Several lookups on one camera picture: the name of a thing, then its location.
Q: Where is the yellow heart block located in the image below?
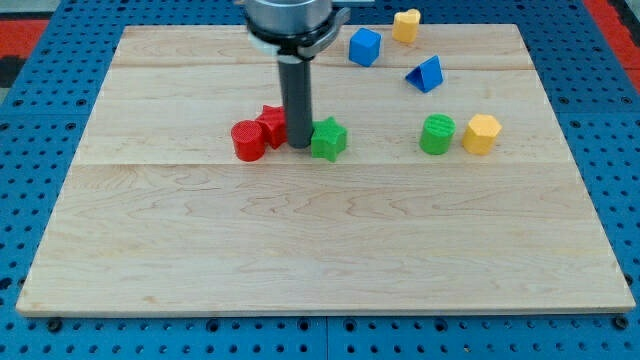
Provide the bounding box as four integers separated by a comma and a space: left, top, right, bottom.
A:
392, 9, 421, 43

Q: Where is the light wooden board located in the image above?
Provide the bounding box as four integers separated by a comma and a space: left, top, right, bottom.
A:
16, 24, 635, 318

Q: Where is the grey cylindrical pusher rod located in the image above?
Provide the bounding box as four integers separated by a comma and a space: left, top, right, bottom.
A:
278, 61, 313, 149

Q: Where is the blue triangle block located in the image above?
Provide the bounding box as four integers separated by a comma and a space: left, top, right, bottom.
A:
405, 55, 444, 93

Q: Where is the red cylinder block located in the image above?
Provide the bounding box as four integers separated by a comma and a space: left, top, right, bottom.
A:
231, 120, 265, 162

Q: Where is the red star block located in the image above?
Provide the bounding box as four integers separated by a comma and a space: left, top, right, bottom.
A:
255, 105, 287, 149

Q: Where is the blue cube block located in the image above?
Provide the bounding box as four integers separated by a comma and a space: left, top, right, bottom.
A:
348, 28, 382, 67

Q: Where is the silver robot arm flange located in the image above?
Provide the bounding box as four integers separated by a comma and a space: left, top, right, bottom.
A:
241, 0, 352, 64

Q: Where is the yellow hexagon block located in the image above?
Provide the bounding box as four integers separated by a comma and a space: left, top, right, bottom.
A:
462, 114, 502, 155

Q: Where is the green star block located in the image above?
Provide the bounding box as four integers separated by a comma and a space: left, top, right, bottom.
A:
311, 117, 348, 162

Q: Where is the green cylinder block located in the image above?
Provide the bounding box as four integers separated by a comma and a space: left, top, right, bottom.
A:
419, 113, 456, 155

